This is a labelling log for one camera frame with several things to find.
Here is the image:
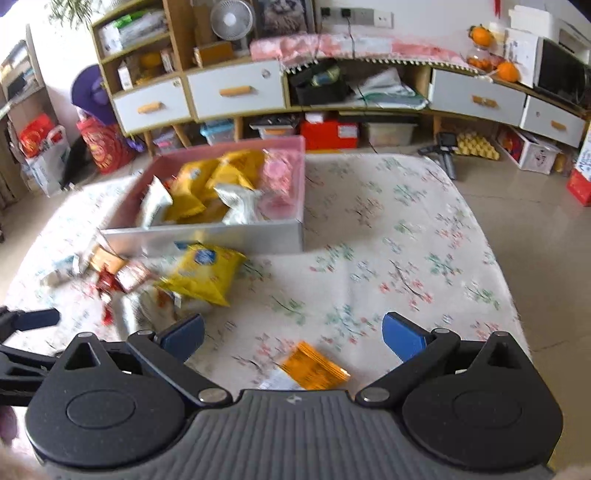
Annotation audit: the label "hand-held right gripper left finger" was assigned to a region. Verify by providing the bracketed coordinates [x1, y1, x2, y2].
[65, 314, 232, 408]

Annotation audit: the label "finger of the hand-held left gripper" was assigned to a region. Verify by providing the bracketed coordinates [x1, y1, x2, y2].
[0, 344, 61, 407]
[0, 307, 61, 342]

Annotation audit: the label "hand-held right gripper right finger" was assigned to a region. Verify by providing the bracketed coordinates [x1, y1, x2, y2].
[358, 311, 532, 409]

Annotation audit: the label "white rice cracker packet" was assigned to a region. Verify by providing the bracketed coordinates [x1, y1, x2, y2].
[39, 254, 84, 288]

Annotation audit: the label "yellow chip bag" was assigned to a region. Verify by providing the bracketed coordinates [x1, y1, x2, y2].
[154, 244, 247, 308]

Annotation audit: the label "red white candy packet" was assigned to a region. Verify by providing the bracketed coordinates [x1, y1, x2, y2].
[117, 263, 160, 294]

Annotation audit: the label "red foil candy packet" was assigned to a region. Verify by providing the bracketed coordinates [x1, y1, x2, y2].
[95, 270, 123, 296]

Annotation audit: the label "small orange packet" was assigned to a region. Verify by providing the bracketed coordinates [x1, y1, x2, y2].
[259, 340, 352, 394]

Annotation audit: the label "silver box pink inside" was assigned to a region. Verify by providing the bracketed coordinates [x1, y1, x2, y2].
[99, 135, 306, 257]

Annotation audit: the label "white packet dark print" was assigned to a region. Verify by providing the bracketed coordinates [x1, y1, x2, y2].
[136, 175, 174, 230]

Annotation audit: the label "yellow waffle packet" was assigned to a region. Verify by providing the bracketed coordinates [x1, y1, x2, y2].
[205, 150, 267, 192]
[164, 159, 222, 224]

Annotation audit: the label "silver white snack packet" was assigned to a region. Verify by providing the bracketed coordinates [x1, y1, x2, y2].
[213, 182, 264, 226]

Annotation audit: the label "pink crispy snack packet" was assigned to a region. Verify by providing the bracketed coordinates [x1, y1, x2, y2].
[261, 150, 296, 217]

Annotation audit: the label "person's left hand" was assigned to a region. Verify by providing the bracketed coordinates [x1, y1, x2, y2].
[0, 406, 18, 448]

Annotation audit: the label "plain white snack packet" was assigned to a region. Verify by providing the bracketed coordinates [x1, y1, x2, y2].
[113, 288, 206, 340]

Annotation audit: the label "small brown cake packet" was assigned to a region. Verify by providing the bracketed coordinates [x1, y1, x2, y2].
[88, 244, 127, 274]

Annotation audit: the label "beige fuzzy sleeve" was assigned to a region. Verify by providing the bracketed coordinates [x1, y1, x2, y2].
[0, 450, 42, 480]

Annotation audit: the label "white shopping bag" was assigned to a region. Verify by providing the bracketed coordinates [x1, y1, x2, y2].
[23, 124, 74, 198]

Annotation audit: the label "black bag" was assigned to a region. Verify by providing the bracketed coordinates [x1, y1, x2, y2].
[59, 136, 95, 191]

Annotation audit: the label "red gift bag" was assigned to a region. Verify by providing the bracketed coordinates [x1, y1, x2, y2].
[18, 114, 60, 158]

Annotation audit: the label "red patterned bag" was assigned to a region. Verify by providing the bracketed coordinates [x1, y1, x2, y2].
[76, 117, 138, 175]

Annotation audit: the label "black handheld stabilizer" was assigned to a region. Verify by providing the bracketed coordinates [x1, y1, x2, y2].
[417, 131, 460, 182]

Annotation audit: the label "clear storage bin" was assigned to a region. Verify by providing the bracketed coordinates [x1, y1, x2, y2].
[361, 121, 419, 148]

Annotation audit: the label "yellow tray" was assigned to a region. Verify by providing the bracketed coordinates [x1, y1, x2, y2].
[454, 131, 502, 161]

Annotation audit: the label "clear storage box blue lid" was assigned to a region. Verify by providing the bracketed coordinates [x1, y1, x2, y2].
[199, 119, 237, 147]

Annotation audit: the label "red storage box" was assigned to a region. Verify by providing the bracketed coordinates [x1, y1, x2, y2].
[299, 119, 361, 151]

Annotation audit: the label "white box red pattern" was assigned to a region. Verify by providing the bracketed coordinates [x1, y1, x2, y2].
[495, 124, 563, 176]

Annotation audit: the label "purple plush toy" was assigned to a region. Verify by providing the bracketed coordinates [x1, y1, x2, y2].
[70, 65, 120, 126]

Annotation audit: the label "pile of papers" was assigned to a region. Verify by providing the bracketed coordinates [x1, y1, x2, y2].
[347, 68, 429, 112]

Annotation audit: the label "wooden low cabinet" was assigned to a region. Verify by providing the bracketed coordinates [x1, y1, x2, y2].
[281, 58, 591, 149]

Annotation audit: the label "small white carton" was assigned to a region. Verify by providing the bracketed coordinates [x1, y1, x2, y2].
[116, 60, 134, 92]

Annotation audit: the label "cardboard box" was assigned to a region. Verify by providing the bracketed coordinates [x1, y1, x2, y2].
[193, 41, 235, 68]

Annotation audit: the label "orange fruit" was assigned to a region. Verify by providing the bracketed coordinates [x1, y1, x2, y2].
[468, 24, 496, 47]
[496, 61, 522, 84]

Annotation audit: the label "glass jar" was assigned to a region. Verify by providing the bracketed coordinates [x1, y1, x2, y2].
[466, 46, 495, 73]

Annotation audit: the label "pink cloth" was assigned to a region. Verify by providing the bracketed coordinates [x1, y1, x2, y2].
[249, 32, 492, 75]

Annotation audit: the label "wooden shelf cabinet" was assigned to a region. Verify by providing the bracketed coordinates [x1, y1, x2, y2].
[90, 0, 291, 145]

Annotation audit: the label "white printed box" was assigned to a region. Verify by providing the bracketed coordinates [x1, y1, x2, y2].
[504, 28, 542, 88]

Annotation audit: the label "black microwave oven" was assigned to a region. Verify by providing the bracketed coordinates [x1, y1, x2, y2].
[534, 39, 591, 110]

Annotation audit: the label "stack of papers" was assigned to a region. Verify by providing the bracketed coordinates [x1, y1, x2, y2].
[121, 10, 168, 44]

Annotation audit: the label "green plant leaves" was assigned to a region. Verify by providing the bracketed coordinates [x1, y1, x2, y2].
[48, 0, 122, 23]

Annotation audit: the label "white desk fan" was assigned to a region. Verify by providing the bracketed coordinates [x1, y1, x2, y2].
[210, 0, 256, 57]

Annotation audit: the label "framed cat picture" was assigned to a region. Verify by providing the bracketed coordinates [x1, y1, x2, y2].
[253, 0, 317, 37]

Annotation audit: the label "white drawer yellow handle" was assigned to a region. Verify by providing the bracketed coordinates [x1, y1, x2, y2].
[112, 78, 192, 134]
[428, 68, 528, 127]
[519, 95, 588, 148]
[186, 60, 287, 121]

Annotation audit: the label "wall socket panel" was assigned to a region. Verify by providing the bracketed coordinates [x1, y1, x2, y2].
[318, 7, 394, 29]

